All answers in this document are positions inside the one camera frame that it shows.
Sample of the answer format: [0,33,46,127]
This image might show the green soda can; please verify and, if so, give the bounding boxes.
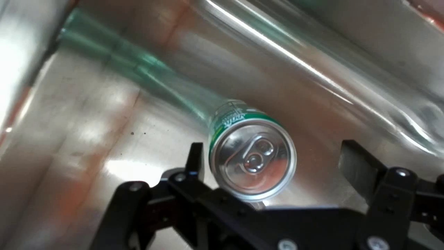
[205,97,298,203]

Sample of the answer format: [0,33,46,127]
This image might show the stainless steel sink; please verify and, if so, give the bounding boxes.
[0,0,444,250]

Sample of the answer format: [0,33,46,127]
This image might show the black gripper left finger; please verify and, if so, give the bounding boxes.
[89,141,261,250]

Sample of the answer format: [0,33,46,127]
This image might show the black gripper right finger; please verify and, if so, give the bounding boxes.
[338,138,444,250]

